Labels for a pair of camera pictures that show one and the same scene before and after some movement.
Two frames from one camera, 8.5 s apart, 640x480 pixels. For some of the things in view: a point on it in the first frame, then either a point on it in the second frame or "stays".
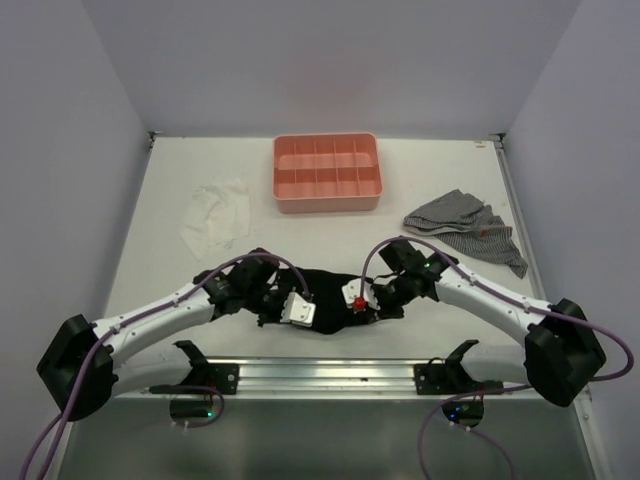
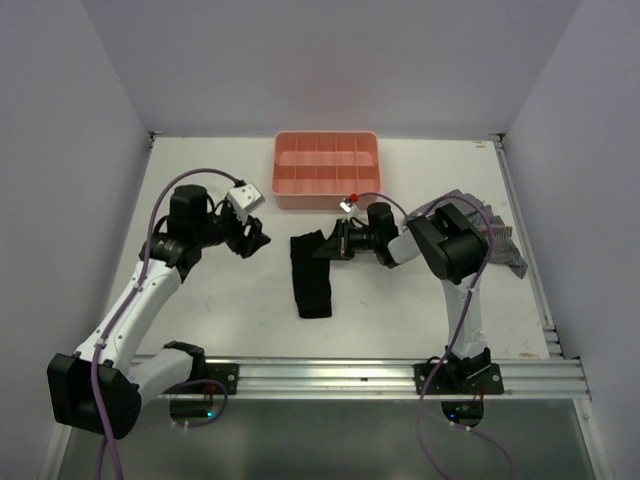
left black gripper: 283,291 -> 243,244
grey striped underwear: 467,227 stays
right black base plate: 450,377 stays
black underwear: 325,289 -> 311,276
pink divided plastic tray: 330,172 stays
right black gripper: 385,310 -> 337,246
